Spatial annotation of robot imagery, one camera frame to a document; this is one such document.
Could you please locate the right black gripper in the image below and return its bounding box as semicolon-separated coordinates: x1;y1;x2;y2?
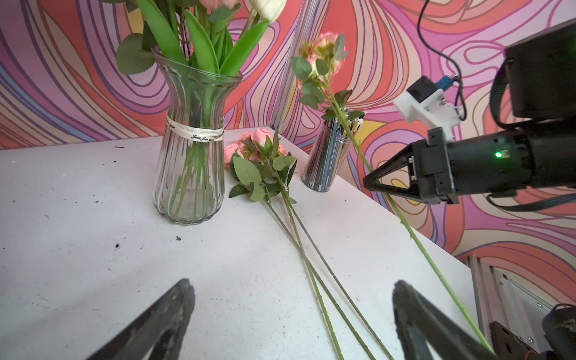
363;121;575;204

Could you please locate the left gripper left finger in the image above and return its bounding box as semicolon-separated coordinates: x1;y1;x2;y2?
89;278;196;359

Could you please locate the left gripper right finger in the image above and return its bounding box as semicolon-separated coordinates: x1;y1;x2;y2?
392;280;496;360

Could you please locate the pink peach rose spray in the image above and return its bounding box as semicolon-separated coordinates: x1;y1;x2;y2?
223;127;393;359

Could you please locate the light pink rose stem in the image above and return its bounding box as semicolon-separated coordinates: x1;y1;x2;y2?
226;148;344;359

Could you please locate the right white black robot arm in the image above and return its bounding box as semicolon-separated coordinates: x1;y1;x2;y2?
363;20;575;204

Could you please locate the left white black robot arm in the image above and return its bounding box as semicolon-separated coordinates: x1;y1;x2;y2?
91;279;575;359

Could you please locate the clear glass vase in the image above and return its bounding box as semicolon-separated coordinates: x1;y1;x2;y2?
153;48;243;225

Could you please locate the metal mesh pencil cup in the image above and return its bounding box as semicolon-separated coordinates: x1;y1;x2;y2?
301;109;352;193

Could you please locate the peach rose bouquet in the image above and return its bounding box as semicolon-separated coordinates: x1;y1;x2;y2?
115;1;287;77

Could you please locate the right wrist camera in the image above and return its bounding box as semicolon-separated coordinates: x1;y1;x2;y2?
393;75;464;142

